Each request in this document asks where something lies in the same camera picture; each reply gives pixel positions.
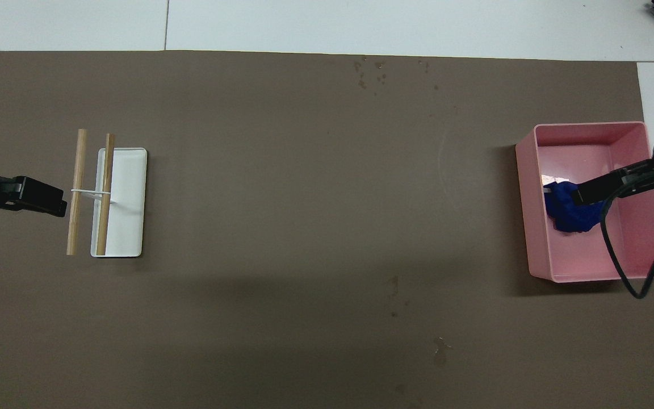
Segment blue towel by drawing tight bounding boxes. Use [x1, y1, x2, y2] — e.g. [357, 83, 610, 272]
[544, 181, 611, 233]

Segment white towel rack wooden rods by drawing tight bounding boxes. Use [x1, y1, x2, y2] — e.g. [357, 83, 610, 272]
[66, 129, 148, 259]

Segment pink plastic bin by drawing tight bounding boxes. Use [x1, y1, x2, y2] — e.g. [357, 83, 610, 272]
[515, 121, 654, 283]

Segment brown table mat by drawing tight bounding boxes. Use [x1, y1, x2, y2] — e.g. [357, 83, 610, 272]
[0, 50, 654, 409]

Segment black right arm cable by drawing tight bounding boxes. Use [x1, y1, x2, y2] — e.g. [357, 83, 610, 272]
[600, 193, 654, 300]

